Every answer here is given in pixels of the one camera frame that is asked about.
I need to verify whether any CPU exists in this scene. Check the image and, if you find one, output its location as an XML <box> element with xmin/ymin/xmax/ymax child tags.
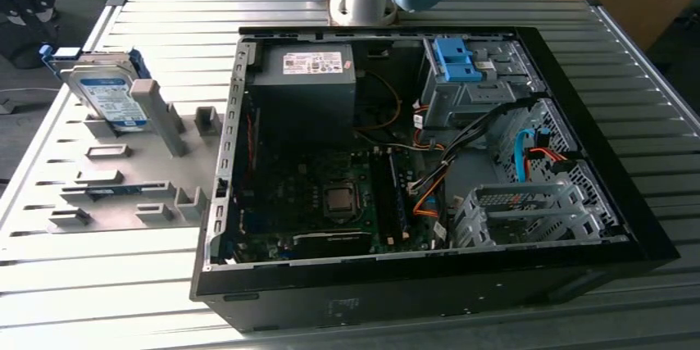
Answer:
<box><xmin>326</xmin><ymin>188</ymin><xmax>357</xmax><ymax>210</ymax></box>

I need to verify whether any grey power supply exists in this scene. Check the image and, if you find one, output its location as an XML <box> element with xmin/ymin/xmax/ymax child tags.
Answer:
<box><xmin>249</xmin><ymin>42</ymin><xmax>361</xmax><ymax>146</ymax></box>

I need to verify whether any blue plastic drive latch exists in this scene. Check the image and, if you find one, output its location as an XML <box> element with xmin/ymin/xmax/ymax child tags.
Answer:
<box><xmin>431</xmin><ymin>38</ymin><xmax>486</xmax><ymax>83</ymax></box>

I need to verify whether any blue wire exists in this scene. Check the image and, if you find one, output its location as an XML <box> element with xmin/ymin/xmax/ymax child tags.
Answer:
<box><xmin>515</xmin><ymin>130</ymin><xmax>551</xmax><ymax>183</ymax></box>

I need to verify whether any black mesh wastebasket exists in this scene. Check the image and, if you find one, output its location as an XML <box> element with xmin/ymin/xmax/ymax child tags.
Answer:
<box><xmin>0</xmin><ymin>17</ymin><xmax>59</xmax><ymax>69</ymax></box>

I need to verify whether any green motherboard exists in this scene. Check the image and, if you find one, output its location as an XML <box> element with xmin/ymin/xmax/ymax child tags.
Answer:
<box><xmin>235</xmin><ymin>148</ymin><xmax>439</xmax><ymax>263</ymax></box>

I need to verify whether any orange wire by motherboard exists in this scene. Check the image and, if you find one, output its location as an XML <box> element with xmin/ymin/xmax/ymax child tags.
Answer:
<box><xmin>413</xmin><ymin>185</ymin><xmax>439</xmax><ymax>218</ymax></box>

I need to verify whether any black cable bundle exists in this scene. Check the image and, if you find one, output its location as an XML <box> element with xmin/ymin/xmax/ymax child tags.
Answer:
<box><xmin>435</xmin><ymin>99</ymin><xmax>535</xmax><ymax>170</ymax></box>

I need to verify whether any grey parts rack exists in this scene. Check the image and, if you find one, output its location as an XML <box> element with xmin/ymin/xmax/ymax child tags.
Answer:
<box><xmin>46</xmin><ymin>79</ymin><xmax>226</xmax><ymax>234</ymax></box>

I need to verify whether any yellow wire loop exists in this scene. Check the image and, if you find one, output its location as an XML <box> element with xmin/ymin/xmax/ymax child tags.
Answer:
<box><xmin>355</xmin><ymin>73</ymin><xmax>405</xmax><ymax>132</ymax></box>

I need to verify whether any white floor cable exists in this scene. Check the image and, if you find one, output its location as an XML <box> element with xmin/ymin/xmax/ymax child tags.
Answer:
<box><xmin>0</xmin><ymin>86</ymin><xmax>59</xmax><ymax>95</ymax></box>

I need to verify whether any black graphics card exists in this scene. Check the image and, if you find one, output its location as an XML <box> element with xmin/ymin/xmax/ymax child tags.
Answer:
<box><xmin>293</xmin><ymin>230</ymin><xmax>374</xmax><ymax>259</ymax></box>

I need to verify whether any orange red wire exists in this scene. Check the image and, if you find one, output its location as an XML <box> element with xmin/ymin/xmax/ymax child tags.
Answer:
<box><xmin>525</xmin><ymin>147</ymin><xmax>570</xmax><ymax>175</ymax></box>

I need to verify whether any CPU socket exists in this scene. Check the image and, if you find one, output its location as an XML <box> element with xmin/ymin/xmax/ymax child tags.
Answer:
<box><xmin>321</xmin><ymin>177</ymin><xmax>363</xmax><ymax>222</ymax></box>

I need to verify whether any black RAM slot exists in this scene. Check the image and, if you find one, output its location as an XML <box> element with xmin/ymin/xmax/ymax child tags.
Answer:
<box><xmin>369</xmin><ymin>148</ymin><xmax>399</xmax><ymax>247</ymax></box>

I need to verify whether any hard disk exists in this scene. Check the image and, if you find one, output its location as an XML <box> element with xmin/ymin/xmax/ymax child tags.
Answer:
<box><xmin>39</xmin><ymin>44</ymin><xmax>155</xmax><ymax>134</ymax></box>

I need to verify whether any metal disk bay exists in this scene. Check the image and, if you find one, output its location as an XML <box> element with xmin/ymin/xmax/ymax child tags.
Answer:
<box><xmin>451</xmin><ymin>180</ymin><xmax>609</xmax><ymax>248</ymax></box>

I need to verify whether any black PC case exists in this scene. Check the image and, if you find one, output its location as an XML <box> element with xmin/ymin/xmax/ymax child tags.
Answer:
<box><xmin>189</xmin><ymin>25</ymin><xmax>683</xmax><ymax>333</ymax></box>

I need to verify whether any metal optical drive cage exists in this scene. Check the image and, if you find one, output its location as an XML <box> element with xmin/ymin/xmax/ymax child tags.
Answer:
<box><xmin>421</xmin><ymin>38</ymin><xmax>549</xmax><ymax>130</ymax></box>

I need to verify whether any RAM stick on rack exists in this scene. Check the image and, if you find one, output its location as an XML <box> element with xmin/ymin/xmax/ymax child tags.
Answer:
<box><xmin>87</xmin><ymin>185</ymin><xmax>143</xmax><ymax>198</ymax></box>

